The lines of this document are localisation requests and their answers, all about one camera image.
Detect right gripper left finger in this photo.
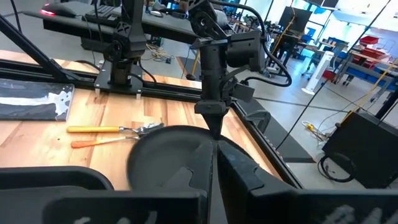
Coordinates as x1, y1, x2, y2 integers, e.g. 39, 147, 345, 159
0, 140, 216, 224

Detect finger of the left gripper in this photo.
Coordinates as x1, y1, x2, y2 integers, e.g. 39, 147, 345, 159
214, 114, 225, 140
201, 114, 216, 140

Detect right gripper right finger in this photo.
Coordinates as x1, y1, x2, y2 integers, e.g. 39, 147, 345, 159
217, 141, 398, 224

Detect black round plate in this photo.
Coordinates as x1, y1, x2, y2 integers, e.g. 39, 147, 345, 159
126, 125, 259, 191

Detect fork with orange handle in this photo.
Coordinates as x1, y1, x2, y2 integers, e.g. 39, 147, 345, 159
70, 135, 141, 149

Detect spoon with yellow-orange handle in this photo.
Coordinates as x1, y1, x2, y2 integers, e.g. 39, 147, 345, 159
66, 122, 165, 136

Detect black plastic tray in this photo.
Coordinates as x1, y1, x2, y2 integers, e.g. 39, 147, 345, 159
0, 166, 115, 191

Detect black desk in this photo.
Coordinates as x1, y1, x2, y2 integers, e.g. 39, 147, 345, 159
23, 0, 201, 52

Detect black monitor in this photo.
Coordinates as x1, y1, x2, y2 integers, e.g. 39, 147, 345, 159
277, 6, 313, 34

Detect black equipment box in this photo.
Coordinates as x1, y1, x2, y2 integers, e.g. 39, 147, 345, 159
322, 110, 398, 190

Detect white tower fan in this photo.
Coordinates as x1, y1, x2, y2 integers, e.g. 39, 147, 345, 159
300, 50, 335, 96

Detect black keyboard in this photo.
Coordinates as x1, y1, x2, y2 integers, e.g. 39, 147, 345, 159
84, 4, 121, 28

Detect table with blue bins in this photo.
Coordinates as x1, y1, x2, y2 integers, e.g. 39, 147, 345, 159
337, 51, 398, 86

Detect red storage bins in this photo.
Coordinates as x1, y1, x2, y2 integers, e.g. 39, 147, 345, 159
358, 35, 391, 62

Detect black mouse with red light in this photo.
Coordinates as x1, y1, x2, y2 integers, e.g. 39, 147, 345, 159
39, 2, 77, 19

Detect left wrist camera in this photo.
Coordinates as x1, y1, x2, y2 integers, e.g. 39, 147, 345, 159
231, 81, 256, 103

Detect black aluminium rig frame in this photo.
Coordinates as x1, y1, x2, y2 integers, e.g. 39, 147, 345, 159
0, 14, 305, 190

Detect coiled black cable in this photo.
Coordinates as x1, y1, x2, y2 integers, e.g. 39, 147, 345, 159
317, 152, 357, 184

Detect beige cable bundle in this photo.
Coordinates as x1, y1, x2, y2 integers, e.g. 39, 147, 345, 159
144, 42, 175, 63

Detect yellow hanging cable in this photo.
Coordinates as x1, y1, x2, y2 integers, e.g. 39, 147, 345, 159
271, 14, 296, 56

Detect white cable with yellow plug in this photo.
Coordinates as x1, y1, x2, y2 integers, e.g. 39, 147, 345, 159
300, 119, 329, 142

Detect black hanging cable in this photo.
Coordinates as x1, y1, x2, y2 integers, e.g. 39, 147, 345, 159
275, 0, 392, 151

